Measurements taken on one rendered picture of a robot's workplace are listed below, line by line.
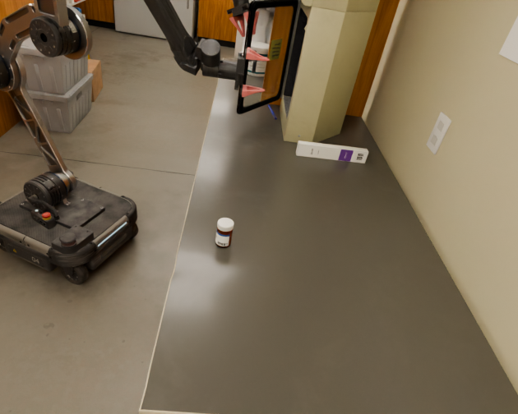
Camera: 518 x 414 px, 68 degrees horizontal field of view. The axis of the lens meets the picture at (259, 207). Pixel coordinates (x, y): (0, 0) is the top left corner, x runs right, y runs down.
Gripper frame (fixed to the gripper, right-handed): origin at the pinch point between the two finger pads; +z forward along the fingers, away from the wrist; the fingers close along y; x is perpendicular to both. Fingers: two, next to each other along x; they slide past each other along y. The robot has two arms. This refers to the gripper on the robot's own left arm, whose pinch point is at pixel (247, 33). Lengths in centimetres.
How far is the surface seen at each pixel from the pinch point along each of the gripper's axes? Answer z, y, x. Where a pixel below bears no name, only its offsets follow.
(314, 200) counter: 52, -36, 32
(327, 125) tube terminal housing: 39.1, -22.0, -9.1
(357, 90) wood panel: 33, -21, -45
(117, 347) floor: 112, 56, 68
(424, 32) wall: 14, -54, -29
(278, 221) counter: 51, -34, 49
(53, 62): -18, 200, -30
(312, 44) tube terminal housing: 8.9, -27.6, 3.1
